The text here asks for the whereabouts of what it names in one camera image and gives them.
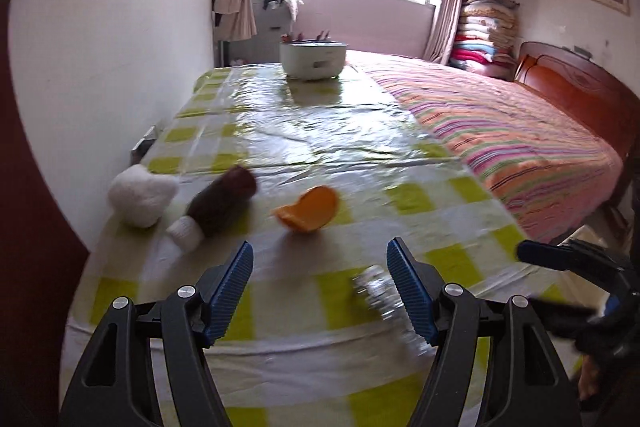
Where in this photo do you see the white fluffy plush ball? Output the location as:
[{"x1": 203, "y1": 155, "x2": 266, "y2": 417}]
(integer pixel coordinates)
[{"x1": 107, "y1": 164, "x2": 179, "y2": 229}]

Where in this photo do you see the dark brown bottle white cap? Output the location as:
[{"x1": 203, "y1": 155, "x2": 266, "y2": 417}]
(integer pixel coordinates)
[{"x1": 166, "y1": 165, "x2": 257, "y2": 253}]

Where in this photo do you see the orange peel piece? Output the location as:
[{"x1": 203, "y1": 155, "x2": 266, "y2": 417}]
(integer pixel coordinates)
[{"x1": 272, "y1": 185, "x2": 340, "y2": 233}]

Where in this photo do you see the person's right hand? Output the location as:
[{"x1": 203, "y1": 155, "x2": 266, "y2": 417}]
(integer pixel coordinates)
[{"x1": 578, "y1": 355, "x2": 599, "y2": 401}]

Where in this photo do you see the striped pink bed cover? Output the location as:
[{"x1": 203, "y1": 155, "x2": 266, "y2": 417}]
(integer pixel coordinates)
[{"x1": 347, "y1": 51, "x2": 623, "y2": 242}]

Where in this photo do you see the red wooden headboard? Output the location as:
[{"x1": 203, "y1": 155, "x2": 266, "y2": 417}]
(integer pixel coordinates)
[{"x1": 514, "y1": 41, "x2": 639, "y2": 207}]

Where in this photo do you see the yellow checkered tablecloth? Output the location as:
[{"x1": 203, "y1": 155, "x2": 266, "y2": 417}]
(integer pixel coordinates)
[{"x1": 61, "y1": 65, "x2": 568, "y2": 426}]

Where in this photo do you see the stack of folded quilts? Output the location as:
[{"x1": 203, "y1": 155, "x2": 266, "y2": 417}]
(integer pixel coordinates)
[{"x1": 448, "y1": 0, "x2": 520, "y2": 80}]

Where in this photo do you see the black power adapter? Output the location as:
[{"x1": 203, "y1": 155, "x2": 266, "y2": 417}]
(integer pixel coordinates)
[{"x1": 129, "y1": 126, "x2": 160, "y2": 166}]

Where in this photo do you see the pink striped right curtain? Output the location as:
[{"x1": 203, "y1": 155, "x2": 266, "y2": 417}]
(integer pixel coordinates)
[{"x1": 422, "y1": 0, "x2": 463, "y2": 65}]

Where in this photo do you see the white round pot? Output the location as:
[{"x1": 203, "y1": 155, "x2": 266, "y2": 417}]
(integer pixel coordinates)
[{"x1": 280, "y1": 41, "x2": 348, "y2": 81}]

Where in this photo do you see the white washing machine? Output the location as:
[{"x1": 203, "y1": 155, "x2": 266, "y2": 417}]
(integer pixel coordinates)
[{"x1": 228, "y1": 0, "x2": 294, "y2": 64}]

